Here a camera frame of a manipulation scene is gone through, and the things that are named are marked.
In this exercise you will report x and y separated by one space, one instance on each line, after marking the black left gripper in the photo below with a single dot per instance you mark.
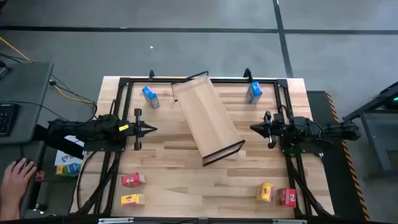
138 128

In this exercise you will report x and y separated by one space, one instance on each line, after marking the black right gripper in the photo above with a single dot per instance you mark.
273 129

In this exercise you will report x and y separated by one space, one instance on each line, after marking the blue Rice Krispies cereal box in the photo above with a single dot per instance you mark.
150 97
255 92

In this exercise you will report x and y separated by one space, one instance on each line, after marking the yellow Corn Pops cereal box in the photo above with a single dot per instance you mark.
264 192
132 200

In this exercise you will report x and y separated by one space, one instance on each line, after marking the person's forearm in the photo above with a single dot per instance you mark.
9 208

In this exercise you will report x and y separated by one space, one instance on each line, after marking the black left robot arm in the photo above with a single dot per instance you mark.
93 129

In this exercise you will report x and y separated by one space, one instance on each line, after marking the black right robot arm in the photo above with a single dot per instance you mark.
303 129

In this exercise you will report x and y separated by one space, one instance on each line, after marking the red cereal box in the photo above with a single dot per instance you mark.
133 180
286 197

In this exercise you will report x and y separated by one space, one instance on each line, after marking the yellow tag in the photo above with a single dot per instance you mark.
123 127

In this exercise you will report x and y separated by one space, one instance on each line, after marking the black table clamp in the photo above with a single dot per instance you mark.
151 74
247 74

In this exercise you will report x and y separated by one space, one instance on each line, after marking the wooden tray box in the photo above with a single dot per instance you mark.
205 115

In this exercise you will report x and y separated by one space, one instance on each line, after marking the black beam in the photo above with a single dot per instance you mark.
59 143

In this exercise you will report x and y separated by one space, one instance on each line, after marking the black hazard striped floor mat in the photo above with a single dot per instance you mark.
335 186

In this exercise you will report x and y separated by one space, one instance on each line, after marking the small yellow box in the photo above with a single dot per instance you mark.
60 170

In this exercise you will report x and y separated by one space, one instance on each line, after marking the black metal stand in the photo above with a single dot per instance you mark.
376 143

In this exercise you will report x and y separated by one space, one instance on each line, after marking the small red box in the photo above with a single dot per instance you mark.
39 176

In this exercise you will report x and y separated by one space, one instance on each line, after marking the grey desk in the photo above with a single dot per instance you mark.
28 87
28 149

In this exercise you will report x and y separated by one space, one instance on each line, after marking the black desk foot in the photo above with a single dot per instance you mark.
40 208

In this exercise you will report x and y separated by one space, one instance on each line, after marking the person's hand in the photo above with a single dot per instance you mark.
17 177

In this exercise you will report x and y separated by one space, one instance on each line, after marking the black keyboard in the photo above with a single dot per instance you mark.
7 119

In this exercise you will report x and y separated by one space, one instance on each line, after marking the black metal table frame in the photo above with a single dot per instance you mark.
155 81

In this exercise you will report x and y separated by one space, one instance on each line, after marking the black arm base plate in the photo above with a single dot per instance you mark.
102 147
311 151

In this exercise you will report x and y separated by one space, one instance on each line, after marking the silver metal bracket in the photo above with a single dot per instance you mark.
115 221
289 221

